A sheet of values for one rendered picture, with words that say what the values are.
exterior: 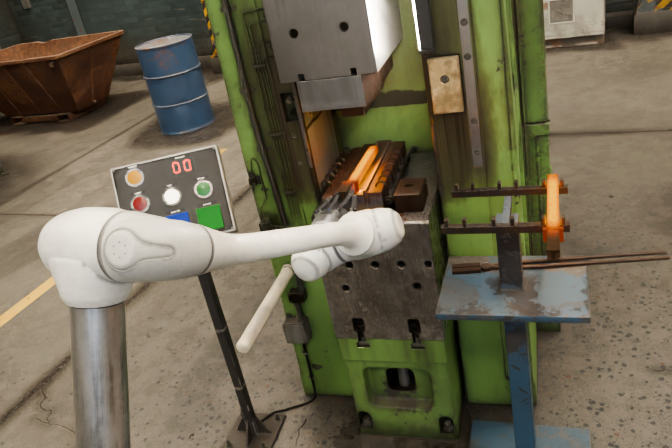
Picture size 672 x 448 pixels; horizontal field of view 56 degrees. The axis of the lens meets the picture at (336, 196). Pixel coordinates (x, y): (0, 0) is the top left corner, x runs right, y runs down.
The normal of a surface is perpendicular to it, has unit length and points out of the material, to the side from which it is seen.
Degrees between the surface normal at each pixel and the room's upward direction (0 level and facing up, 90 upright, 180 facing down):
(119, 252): 59
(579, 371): 0
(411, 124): 90
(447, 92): 90
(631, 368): 0
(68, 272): 74
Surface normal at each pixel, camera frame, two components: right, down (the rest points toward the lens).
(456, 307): -0.18, -0.89
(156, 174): 0.05, -0.11
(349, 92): -0.26, 0.45
